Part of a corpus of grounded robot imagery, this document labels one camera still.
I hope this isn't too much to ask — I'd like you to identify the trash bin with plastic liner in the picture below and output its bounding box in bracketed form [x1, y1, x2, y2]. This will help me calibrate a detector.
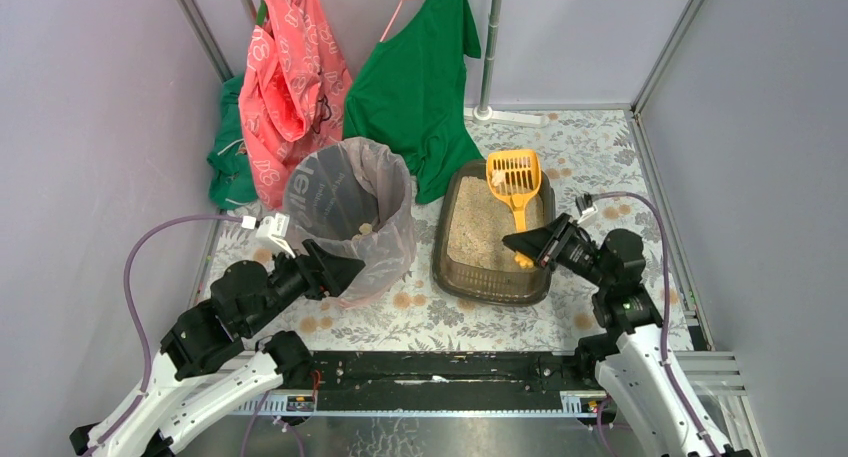
[282, 137, 417, 308]

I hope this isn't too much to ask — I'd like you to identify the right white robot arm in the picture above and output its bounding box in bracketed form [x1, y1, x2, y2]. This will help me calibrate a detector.
[502, 214, 751, 456]

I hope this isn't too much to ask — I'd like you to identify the beige litter clump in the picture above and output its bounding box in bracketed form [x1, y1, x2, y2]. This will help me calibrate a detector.
[490, 180, 510, 198]

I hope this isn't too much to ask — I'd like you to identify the grey litter box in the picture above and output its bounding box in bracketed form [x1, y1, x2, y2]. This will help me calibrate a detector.
[431, 159, 552, 307]

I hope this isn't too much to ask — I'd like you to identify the pink patterned garment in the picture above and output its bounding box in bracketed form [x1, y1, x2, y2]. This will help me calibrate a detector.
[238, 0, 352, 209]

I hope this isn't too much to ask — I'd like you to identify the clothes rack pole with base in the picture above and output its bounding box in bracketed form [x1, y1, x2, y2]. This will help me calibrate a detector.
[463, 0, 549, 128]

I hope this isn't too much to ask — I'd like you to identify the dark green garment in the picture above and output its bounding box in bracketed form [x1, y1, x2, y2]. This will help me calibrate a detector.
[207, 74, 258, 210]

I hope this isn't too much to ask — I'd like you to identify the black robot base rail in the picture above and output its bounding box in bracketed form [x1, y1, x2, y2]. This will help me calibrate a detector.
[278, 351, 605, 413]

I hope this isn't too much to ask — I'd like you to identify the yellow litter scoop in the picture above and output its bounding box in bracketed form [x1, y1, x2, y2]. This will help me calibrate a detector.
[485, 149, 542, 232]

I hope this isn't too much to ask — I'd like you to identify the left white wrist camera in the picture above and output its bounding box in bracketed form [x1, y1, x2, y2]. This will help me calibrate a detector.
[255, 213, 296, 259]

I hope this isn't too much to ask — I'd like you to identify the green t-shirt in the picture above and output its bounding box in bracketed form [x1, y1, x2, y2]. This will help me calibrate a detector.
[343, 0, 482, 204]

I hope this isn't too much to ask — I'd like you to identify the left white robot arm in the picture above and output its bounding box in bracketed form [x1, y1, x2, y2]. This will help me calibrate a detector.
[69, 239, 365, 456]

